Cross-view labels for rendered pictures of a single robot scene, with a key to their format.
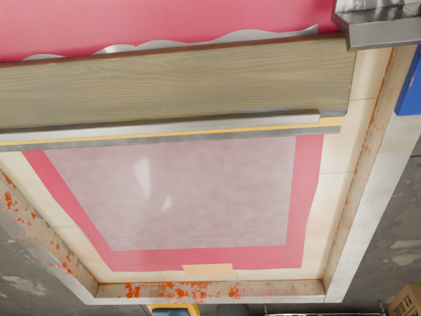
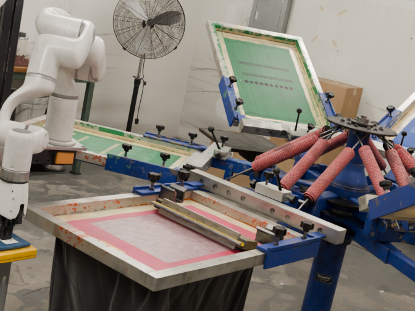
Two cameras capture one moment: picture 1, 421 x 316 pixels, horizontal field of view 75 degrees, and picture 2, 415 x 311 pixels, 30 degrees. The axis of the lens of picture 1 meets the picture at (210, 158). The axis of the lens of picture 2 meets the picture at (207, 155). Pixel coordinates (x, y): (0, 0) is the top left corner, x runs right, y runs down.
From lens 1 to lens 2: 256 cm
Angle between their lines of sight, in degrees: 106
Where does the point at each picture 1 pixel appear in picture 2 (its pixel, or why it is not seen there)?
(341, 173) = not seen: hidden behind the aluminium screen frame
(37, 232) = (99, 203)
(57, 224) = (97, 213)
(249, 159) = (201, 245)
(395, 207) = not seen: outside the picture
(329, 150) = not seen: hidden behind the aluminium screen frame
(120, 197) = (142, 225)
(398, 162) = (249, 255)
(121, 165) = (162, 226)
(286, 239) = (171, 262)
